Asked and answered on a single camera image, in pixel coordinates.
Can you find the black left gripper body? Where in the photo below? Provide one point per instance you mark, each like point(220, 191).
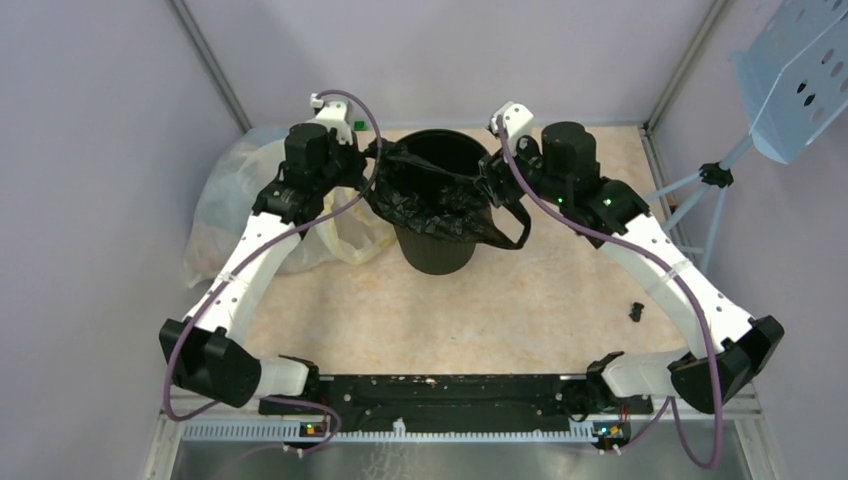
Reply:
point(342, 168)

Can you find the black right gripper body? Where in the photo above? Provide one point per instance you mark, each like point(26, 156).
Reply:
point(498, 169)

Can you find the black plastic trash bag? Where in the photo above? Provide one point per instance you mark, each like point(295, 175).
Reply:
point(489, 233)

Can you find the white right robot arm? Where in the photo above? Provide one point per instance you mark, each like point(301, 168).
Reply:
point(726, 346)

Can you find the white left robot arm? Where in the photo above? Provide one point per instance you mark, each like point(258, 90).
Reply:
point(204, 350)

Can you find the black plastic trash bin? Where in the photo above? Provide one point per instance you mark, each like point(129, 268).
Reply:
point(437, 255)

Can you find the translucent yellow plastic bag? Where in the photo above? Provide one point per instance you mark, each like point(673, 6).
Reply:
point(248, 165)

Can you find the light blue tripod stand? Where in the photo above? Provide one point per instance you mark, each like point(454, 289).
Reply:
point(711, 177)

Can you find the small black plastic piece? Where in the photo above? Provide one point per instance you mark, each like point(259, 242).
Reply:
point(636, 311)

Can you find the perforated light blue panel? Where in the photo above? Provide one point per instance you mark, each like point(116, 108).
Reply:
point(791, 72)

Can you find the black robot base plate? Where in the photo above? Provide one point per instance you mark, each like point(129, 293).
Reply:
point(492, 403)

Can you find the white slotted cable duct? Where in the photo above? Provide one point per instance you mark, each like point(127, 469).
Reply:
point(290, 432)

